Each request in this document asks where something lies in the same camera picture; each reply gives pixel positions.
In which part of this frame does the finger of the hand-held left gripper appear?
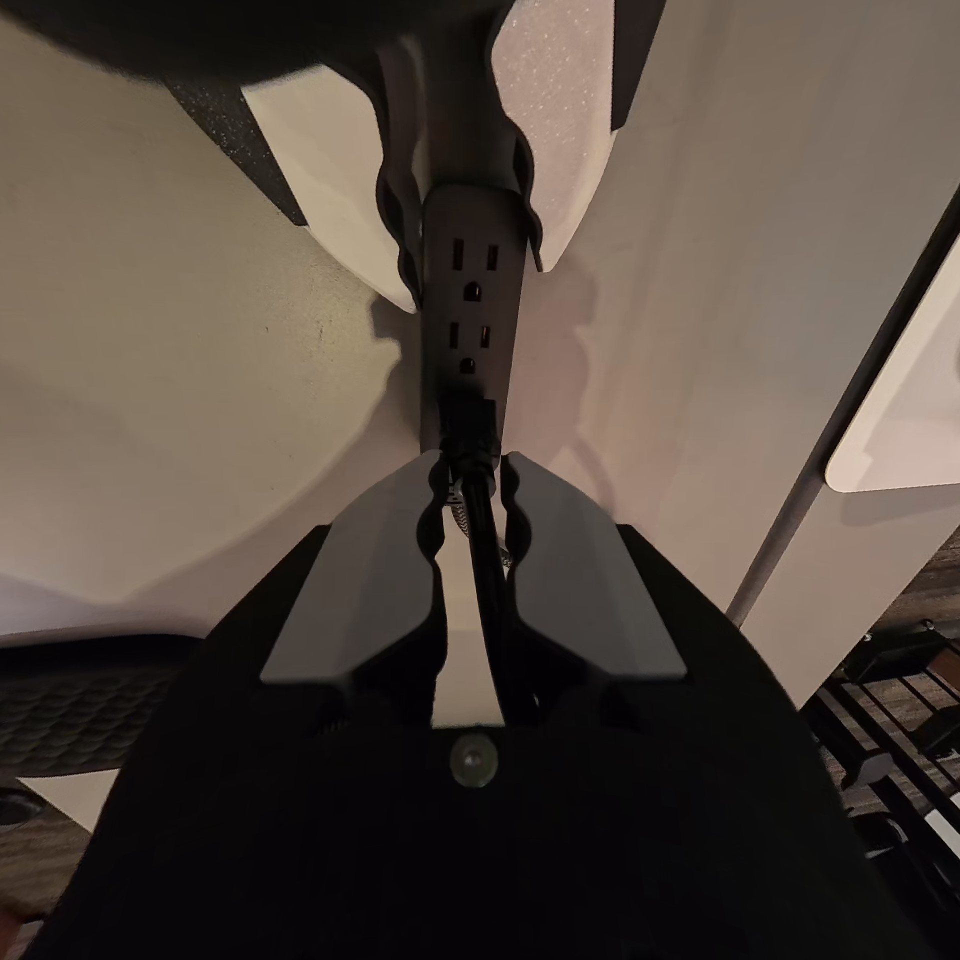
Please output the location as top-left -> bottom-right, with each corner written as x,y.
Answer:
240,63 -> 425,315
487,0 -> 625,275

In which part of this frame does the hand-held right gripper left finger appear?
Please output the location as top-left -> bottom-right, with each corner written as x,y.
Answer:
259,448 -> 451,687

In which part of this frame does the black power plug with cable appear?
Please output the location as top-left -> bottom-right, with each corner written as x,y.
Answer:
437,393 -> 543,730

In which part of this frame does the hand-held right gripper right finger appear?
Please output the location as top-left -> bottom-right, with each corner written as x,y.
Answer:
498,450 -> 689,684

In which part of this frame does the black metal rack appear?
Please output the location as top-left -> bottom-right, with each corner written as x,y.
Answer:
806,618 -> 960,909

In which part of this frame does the grey table divider strip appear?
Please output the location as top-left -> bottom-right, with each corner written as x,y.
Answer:
726,232 -> 960,630

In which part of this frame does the white rounded plastic plate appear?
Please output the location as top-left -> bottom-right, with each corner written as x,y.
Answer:
825,232 -> 960,495

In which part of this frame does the black power strip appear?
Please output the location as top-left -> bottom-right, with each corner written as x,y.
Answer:
416,183 -> 537,460

